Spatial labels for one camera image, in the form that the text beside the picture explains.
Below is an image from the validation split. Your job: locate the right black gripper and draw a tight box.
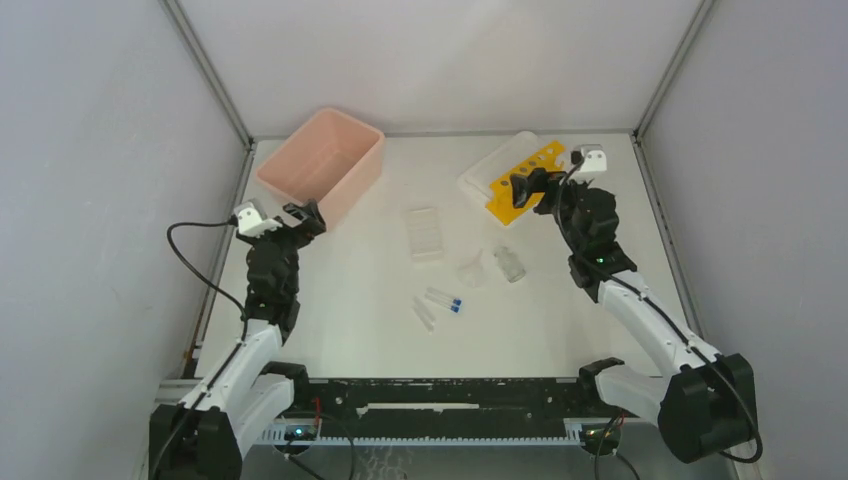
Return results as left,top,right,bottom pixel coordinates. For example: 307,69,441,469
513,167,595,254

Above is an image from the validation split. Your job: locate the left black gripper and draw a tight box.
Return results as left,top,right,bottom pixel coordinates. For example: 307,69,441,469
237,200,325,297

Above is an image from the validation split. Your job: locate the translucent white bin lid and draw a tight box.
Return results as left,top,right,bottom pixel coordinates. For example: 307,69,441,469
457,131,543,208

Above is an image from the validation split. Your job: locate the yellow test tube rack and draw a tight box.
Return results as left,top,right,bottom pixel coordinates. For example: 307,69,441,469
485,141,566,227

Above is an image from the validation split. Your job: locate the pink plastic storage bin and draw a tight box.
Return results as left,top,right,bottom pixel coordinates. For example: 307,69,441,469
255,108,386,230

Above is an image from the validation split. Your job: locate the small clear glass bottle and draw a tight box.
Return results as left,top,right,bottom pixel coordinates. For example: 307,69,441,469
493,245,526,283

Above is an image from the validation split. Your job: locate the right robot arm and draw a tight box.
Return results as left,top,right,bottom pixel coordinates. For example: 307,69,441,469
509,168,764,464

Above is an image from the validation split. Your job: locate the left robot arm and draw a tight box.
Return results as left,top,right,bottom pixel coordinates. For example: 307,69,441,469
147,199,326,479

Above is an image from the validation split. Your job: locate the clear well plate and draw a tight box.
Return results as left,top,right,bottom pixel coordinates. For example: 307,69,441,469
404,207,445,263

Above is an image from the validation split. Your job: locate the blue capped tube upper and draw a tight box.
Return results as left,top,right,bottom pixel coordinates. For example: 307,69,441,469
426,287,462,311

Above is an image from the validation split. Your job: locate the blue capped tube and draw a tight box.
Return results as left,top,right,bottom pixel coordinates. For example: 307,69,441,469
426,287,462,311
425,292,460,313

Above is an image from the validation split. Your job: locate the blue capped tube lower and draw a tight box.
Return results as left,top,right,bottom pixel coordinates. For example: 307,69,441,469
425,292,460,313

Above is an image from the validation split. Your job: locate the clear tube right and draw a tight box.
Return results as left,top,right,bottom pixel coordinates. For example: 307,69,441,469
413,296,435,326

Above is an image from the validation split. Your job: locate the clear tube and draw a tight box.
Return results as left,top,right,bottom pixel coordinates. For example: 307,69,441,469
412,306,435,334
413,296,435,326

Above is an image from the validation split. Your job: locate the clear tube left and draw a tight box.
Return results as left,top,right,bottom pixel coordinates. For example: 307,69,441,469
412,306,435,334

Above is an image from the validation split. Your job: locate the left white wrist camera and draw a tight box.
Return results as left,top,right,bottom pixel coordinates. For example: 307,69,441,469
233,199,283,238

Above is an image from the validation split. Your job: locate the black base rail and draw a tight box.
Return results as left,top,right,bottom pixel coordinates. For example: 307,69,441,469
284,377,618,446

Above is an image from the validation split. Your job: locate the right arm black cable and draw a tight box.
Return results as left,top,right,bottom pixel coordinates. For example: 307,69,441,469
553,158,764,465

